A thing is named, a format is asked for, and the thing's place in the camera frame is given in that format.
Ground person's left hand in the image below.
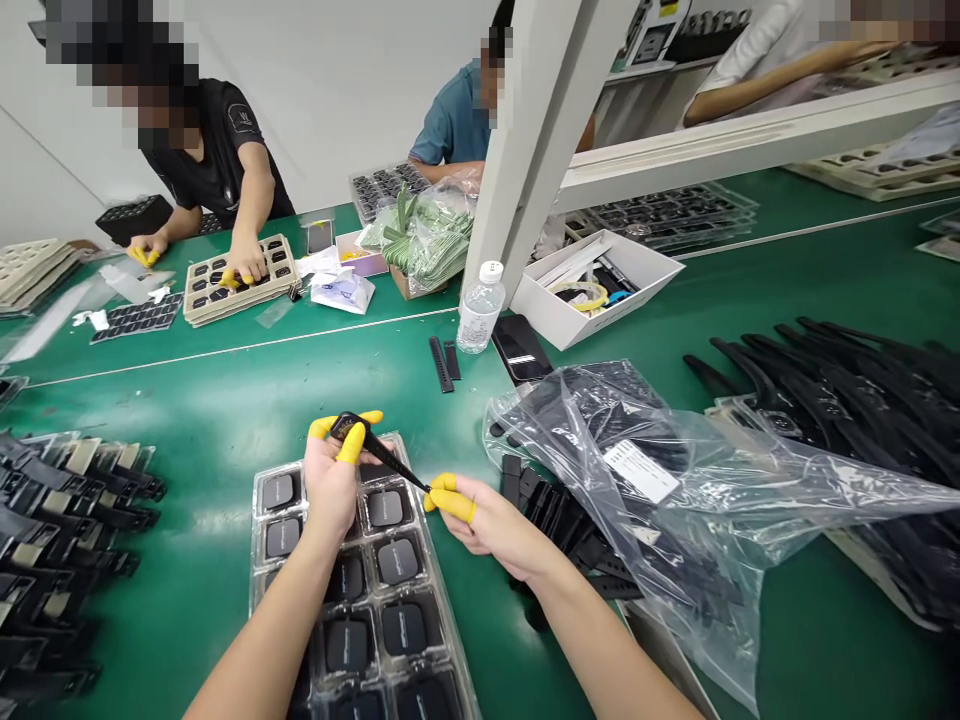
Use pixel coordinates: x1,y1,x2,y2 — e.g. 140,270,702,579
302,410,385,535

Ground white open cardboard box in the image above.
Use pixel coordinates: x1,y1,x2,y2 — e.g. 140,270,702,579
509,227,687,353

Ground person's left thumb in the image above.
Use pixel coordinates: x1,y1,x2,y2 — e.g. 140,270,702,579
304,417,333,481

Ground small white box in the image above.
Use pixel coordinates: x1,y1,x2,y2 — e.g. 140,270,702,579
334,230,393,280

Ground stack of beige foam trays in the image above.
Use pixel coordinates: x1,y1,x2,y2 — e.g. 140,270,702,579
782,140,960,205

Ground stack of clear watch trays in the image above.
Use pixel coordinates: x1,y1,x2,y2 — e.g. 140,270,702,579
563,180,760,258

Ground clear plastic packaging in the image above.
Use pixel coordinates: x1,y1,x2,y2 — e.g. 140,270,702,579
97,261,178,303

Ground pile of assembled black watches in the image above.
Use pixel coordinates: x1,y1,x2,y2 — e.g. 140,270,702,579
0,428,171,710

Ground stack of empty beige trays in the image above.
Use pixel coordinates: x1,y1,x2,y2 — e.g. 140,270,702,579
0,237,85,318

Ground clear bag of black straps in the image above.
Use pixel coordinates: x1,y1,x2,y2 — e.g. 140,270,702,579
482,359,960,715

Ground person's right index finger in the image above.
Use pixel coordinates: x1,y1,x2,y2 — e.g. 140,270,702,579
432,473,500,502

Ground yellow tape roll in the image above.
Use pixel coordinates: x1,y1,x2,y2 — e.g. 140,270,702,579
547,278,610,311

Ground black smartwatch with strap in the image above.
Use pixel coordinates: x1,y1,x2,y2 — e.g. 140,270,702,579
328,410,434,494

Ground stack of beige watch trays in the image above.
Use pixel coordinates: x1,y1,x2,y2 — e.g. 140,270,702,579
182,233,304,330

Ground shelf with boxes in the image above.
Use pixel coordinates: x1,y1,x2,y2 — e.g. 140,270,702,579
608,0,753,75

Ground white metal frame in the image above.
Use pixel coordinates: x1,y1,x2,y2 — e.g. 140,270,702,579
464,0,960,303

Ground bag of green strips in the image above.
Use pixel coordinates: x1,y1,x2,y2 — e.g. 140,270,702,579
358,168,483,295

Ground person's right fingers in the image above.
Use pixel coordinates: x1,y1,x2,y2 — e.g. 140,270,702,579
448,515,502,562

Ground black foam tray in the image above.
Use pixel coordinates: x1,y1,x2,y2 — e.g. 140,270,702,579
89,291,186,347

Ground person's right hand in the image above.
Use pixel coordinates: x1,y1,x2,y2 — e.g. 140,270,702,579
423,473,561,585

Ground crumpled white bag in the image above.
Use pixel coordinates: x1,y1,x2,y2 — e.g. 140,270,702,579
308,265,377,317

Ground grey cardboard box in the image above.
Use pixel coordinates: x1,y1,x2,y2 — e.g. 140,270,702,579
620,598,723,720

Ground pile of long black straps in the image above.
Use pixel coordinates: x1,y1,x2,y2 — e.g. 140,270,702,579
680,314,960,635

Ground clear plastic water bottle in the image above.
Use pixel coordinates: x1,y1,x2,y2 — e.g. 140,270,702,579
455,260,506,356

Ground clear tray of watch bodies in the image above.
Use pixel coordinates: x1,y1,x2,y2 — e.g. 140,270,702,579
248,430,483,720

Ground brown cardboard box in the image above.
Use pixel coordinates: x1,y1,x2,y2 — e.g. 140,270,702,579
388,260,451,303

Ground person's right thumb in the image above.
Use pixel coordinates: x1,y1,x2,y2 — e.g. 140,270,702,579
423,491,470,526

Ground black smartphone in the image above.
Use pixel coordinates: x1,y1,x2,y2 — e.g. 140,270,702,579
490,314,557,386

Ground clear tray of black watches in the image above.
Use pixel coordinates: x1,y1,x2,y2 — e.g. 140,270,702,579
347,160,438,227

